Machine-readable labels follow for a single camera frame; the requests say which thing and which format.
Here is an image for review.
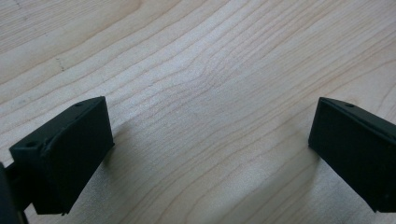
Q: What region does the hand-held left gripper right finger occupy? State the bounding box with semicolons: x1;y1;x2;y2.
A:
307;96;396;214

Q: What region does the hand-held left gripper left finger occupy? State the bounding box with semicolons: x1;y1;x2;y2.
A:
8;95;115;217

